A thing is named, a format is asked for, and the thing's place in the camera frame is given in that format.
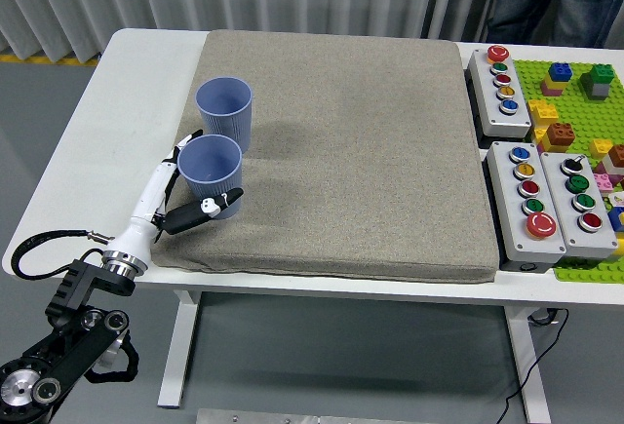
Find person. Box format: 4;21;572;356
487;0;624;50

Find black floor cable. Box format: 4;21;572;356
496;307;570;424

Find white table leg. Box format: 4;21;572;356
156;289;202;408
504;304;552;424

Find grey box black selector knob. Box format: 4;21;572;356
539;151;619;259

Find grey-brown fabric mat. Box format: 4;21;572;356
141;28;501;285

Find grey box large red button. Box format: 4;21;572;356
486;140;567;265

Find blue ribbed plastic cup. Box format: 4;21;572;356
176;134;244;220
194;76;254;153

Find dark green toy brick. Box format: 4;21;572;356
579;63;615;89

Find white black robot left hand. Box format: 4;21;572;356
103;129;245;269

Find green studded baseplate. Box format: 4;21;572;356
514;58;624;285

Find grey five-button control box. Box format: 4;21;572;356
467;44;533;140

